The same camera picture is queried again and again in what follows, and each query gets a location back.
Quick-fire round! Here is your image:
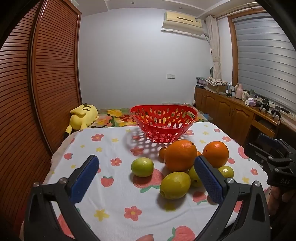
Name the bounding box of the round green citrus fruit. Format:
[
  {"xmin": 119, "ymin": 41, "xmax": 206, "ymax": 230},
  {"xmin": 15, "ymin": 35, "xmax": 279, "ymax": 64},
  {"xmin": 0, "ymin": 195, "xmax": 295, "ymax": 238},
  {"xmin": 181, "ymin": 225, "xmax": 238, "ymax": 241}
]
[
  {"xmin": 218, "ymin": 166, "xmax": 234, "ymax": 179},
  {"xmin": 188, "ymin": 165, "xmax": 204, "ymax": 188},
  {"xmin": 131, "ymin": 157, "xmax": 154, "ymax": 178}
]

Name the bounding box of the yellow-green lemon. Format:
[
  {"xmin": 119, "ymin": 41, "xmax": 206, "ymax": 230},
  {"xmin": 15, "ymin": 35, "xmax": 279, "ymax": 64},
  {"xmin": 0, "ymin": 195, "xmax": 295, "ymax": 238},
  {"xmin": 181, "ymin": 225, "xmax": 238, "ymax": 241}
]
[{"xmin": 159, "ymin": 171, "xmax": 191, "ymax": 200}]

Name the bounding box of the wall air conditioner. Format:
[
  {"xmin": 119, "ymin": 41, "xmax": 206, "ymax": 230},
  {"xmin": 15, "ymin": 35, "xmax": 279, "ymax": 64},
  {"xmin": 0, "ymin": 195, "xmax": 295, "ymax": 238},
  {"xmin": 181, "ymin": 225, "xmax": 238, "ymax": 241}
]
[{"xmin": 161, "ymin": 10, "xmax": 208, "ymax": 36}]

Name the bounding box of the small robot figure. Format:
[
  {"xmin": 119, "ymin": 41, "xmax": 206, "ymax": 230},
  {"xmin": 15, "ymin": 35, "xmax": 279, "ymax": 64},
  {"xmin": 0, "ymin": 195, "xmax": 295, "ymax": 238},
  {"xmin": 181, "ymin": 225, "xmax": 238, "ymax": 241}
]
[
  {"xmin": 272, "ymin": 105, "xmax": 282, "ymax": 124},
  {"xmin": 259, "ymin": 98, "xmax": 270, "ymax": 113}
]

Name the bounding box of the person's right hand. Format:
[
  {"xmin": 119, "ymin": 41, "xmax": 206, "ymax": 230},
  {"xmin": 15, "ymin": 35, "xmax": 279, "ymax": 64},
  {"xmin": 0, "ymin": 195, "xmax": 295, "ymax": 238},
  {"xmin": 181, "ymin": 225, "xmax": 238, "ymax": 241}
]
[{"xmin": 268, "ymin": 185, "xmax": 295, "ymax": 217}]

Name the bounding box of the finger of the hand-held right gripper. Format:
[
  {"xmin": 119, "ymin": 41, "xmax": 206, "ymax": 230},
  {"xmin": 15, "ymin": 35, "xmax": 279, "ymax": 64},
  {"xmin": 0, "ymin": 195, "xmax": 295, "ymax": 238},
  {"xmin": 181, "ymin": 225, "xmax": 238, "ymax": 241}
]
[
  {"xmin": 244, "ymin": 143, "xmax": 276, "ymax": 168},
  {"xmin": 257, "ymin": 133, "xmax": 294, "ymax": 158}
]

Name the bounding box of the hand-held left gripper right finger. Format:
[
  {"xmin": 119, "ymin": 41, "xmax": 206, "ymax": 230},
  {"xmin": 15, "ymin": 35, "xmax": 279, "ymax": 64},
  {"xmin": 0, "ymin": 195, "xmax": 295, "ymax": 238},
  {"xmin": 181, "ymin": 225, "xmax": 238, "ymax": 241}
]
[{"xmin": 194, "ymin": 155, "xmax": 271, "ymax": 241}]

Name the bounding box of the floral bed blanket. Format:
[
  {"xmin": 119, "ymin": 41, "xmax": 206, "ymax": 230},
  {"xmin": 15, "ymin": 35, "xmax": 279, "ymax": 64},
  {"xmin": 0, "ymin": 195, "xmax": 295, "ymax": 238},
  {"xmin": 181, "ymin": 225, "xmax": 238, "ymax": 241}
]
[{"xmin": 89, "ymin": 108, "xmax": 208, "ymax": 128}]

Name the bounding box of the cardboard box with patterned cloth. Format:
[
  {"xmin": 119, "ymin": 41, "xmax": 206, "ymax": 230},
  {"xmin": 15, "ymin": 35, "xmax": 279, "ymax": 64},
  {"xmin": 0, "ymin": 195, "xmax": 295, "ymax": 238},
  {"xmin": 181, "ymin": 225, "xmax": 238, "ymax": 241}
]
[{"xmin": 206, "ymin": 77, "xmax": 228, "ymax": 93}]

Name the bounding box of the white flower strawberry tablecloth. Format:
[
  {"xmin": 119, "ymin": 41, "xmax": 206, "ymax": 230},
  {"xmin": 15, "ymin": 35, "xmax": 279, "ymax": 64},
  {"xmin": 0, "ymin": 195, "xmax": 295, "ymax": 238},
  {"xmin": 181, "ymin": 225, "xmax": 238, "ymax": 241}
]
[{"xmin": 43, "ymin": 122, "xmax": 271, "ymax": 241}]

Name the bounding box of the cream curtain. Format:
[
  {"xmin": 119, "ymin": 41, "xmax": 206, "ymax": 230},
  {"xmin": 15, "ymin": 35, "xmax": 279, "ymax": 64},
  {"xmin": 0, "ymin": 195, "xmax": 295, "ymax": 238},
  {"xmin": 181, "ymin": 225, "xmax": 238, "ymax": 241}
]
[{"xmin": 205, "ymin": 15, "xmax": 222, "ymax": 80}]

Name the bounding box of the wooden sideboard cabinet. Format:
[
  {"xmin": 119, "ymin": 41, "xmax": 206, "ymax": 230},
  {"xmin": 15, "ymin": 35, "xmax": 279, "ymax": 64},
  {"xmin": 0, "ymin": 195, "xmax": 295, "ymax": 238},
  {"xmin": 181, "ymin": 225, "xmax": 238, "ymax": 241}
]
[{"xmin": 194, "ymin": 86, "xmax": 287, "ymax": 146}]

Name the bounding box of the red perforated plastic basket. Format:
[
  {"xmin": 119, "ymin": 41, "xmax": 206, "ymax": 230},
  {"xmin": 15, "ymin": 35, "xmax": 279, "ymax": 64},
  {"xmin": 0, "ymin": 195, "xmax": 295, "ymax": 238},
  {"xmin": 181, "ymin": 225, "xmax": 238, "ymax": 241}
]
[{"xmin": 130, "ymin": 104, "xmax": 199, "ymax": 143}]

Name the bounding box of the grey window blind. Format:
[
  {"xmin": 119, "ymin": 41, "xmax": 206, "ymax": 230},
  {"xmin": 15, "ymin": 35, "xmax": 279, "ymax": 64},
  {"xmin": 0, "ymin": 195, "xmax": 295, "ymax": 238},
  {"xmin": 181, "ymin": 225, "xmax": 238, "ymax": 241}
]
[{"xmin": 231, "ymin": 11, "xmax": 296, "ymax": 121}]

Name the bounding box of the yellow plush toy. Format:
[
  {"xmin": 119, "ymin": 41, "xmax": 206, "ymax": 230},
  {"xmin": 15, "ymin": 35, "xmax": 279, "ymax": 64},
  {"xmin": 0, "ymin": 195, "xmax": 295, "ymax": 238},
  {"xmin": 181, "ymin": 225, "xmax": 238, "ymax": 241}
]
[{"xmin": 64, "ymin": 103, "xmax": 99, "ymax": 138}]

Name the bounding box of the medium orange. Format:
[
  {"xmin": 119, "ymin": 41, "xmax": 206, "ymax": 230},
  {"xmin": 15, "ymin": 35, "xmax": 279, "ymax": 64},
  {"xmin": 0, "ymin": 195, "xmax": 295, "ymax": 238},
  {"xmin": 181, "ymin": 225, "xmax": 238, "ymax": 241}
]
[{"xmin": 202, "ymin": 141, "xmax": 229, "ymax": 169}]

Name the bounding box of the wooden louvered wardrobe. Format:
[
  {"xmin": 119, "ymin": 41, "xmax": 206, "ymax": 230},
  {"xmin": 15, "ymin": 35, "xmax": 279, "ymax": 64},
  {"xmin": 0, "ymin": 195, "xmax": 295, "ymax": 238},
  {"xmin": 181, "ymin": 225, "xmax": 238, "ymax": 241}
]
[{"xmin": 0, "ymin": 0, "xmax": 82, "ymax": 232}]

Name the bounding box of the large orange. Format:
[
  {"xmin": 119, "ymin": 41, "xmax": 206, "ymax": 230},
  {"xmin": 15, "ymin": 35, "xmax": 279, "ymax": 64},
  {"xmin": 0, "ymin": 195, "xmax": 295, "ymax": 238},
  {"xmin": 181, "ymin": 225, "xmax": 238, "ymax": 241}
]
[{"xmin": 164, "ymin": 140, "xmax": 198, "ymax": 172}]

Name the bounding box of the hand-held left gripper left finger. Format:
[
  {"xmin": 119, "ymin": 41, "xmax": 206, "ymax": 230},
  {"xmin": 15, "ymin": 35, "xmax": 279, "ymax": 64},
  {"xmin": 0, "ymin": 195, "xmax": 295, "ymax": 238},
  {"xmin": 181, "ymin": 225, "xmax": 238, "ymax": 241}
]
[{"xmin": 24, "ymin": 154, "xmax": 102, "ymax": 241}]

